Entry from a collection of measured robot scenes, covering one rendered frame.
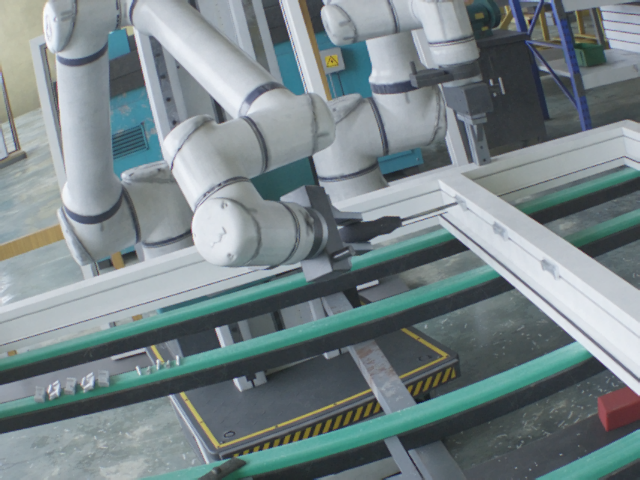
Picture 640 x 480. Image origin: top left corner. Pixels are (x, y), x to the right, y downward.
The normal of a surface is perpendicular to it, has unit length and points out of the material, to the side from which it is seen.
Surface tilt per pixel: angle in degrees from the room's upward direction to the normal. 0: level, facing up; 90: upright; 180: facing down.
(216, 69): 53
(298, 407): 0
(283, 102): 31
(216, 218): 68
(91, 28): 126
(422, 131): 104
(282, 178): 90
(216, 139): 49
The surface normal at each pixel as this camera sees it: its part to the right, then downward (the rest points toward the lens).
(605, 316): -0.95, 0.29
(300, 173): 0.36, 0.18
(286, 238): 0.82, 0.21
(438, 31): -0.51, 0.37
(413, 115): 0.14, 0.36
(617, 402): -0.25, -0.93
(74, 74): -0.03, 0.73
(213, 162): 0.12, -0.44
